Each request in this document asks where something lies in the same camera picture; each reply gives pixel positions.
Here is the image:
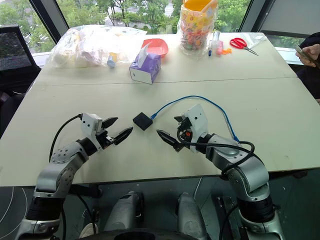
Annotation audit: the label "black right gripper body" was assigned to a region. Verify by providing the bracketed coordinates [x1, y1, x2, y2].
[176, 116, 199, 152]

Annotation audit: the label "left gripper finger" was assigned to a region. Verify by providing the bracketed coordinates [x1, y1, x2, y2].
[101, 116, 119, 130]
[112, 126, 134, 147]

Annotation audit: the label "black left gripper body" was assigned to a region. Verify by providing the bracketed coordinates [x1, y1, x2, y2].
[95, 129, 116, 150]

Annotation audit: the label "dark mobile phone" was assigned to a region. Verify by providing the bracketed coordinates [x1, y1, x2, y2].
[294, 44, 320, 70]

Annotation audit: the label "small black adapter box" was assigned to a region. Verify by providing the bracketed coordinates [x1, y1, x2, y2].
[132, 111, 153, 132]

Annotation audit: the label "person's bare hand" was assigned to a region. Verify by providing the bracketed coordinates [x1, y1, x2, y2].
[301, 43, 320, 68]

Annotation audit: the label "purple tissue box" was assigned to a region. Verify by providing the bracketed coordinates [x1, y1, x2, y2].
[128, 42, 162, 85]

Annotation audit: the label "blue and yellow bottle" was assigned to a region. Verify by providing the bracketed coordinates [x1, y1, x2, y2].
[106, 51, 120, 69]

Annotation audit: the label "pink plastic bowl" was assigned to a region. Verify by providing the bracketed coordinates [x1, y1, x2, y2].
[141, 38, 169, 59]

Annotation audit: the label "silver left robot leg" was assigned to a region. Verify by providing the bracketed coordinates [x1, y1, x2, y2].
[103, 191, 145, 234]

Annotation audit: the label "silver robot leg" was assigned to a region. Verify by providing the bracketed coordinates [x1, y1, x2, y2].
[176, 192, 209, 240]
[103, 191, 145, 234]

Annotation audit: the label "clear bag of white items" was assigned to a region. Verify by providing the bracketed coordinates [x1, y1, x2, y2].
[46, 24, 148, 69]

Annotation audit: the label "silver right robot leg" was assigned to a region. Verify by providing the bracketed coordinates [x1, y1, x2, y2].
[176, 192, 209, 240]

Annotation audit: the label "bagged jar of colourful pieces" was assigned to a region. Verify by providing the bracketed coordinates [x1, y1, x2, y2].
[177, 0, 219, 60]

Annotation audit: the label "clear small bottle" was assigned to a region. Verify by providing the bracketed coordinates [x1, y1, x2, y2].
[212, 30, 221, 48]

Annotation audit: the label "white shoe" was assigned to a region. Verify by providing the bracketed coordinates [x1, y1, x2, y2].
[79, 219, 99, 239]

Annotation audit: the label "dark rounded robot body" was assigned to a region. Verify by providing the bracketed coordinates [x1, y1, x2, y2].
[86, 228, 198, 240]

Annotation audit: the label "clear plastic bag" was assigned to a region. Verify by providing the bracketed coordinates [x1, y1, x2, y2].
[241, 33, 270, 50]

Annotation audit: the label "black mesh office chair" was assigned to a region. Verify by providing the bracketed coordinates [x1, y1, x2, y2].
[0, 24, 42, 95]

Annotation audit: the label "person in dark clothes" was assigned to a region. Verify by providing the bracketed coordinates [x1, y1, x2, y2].
[294, 31, 320, 101]

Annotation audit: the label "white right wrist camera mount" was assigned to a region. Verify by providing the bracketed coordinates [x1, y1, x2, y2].
[185, 104, 210, 154]

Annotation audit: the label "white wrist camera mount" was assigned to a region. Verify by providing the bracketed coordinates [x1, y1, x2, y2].
[81, 112, 105, 152]
[185, 104, 210, 154]

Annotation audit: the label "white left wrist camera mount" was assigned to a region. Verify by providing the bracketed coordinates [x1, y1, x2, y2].
[81, 112, 105, 152]

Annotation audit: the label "blue cable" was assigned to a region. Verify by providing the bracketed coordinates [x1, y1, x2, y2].
[149, 94, 242, 145]

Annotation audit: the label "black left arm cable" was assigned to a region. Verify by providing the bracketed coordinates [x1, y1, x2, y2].
[48, 113, 83, 162]

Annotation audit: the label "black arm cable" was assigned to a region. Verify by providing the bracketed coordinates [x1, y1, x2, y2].
[176, 126, 256, 176]
[48, 113, 83, 162]

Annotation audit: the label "white thin cable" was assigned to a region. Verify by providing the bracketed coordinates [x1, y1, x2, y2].
[193, 177, 202, 204]

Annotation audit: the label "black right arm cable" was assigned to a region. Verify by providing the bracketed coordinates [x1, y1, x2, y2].
[176, 126, 256, 176]

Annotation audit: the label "red handled scissors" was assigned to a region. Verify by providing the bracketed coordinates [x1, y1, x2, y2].
[229, 37, 260, 57]

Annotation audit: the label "dark window frame post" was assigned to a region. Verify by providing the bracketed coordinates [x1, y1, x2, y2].
[28, 0, 70, 31]
[238, 0, 266, 33]

